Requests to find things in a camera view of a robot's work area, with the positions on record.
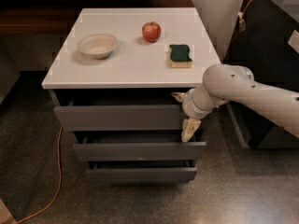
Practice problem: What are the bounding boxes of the grey middle drawer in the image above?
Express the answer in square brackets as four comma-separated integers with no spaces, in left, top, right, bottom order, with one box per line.
[73,131,206,161]

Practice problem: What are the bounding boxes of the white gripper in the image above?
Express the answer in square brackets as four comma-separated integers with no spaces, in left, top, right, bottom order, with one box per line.
[171,85,225,143]

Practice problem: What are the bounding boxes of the dark wooden bench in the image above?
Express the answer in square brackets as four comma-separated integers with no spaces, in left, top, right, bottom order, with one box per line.
[0,0,194,35]

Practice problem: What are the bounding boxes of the orange cable on cabinet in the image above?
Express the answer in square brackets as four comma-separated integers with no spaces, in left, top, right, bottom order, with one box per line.
[223,0,299,63]

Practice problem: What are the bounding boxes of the orange floor cable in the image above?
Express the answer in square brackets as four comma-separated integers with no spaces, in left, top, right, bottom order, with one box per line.
[16,126,64,224]

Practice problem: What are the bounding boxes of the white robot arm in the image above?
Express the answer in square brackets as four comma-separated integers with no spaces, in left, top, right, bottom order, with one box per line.
[172,64,299,142]

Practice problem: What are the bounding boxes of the grey drawer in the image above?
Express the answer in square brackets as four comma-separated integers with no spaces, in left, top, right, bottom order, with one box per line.
[53,91,188,133]
[73,131,206,161]
[86,161,197,184]

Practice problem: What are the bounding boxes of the red apple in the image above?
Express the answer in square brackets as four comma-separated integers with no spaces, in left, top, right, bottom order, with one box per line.
[142,21,161,43]

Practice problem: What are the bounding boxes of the beige paper bowl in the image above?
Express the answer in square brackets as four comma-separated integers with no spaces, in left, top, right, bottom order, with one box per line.
[77,34,118,59]

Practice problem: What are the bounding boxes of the green yellow sponge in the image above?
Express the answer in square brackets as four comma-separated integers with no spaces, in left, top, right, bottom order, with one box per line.
[169,44,192,68]

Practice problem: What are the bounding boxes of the grey top drawer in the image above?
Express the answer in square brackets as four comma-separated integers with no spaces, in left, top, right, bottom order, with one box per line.
[53,91,188,133]

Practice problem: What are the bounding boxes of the white topped drawer cabinet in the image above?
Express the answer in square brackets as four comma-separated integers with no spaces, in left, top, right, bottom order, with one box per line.
[41,7,222,133]

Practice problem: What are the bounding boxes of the grey bottom drawer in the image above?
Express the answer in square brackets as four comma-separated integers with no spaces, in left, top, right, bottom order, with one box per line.
[86,161,197,184]

